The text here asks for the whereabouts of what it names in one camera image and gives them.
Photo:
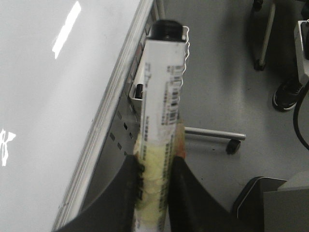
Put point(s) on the white glossy whiteboard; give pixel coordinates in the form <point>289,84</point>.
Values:
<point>63,66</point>

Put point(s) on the grey perforated board stand panel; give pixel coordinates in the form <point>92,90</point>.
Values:
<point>120,129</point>

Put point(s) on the white marker tray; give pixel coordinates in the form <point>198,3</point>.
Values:
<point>136,90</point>

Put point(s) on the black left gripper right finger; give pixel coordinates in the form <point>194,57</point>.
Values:
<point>191,207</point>

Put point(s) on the black sneaker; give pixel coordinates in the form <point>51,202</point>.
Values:
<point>287,95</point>

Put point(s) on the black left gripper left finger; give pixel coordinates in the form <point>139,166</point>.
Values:
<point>101,197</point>

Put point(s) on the grey robot base corner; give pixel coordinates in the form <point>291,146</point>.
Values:
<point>268,204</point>

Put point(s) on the grey stand leg with caster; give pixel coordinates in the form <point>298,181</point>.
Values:
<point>233,137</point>

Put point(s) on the white black-tip whiteboard marker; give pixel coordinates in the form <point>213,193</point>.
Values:
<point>164,65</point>

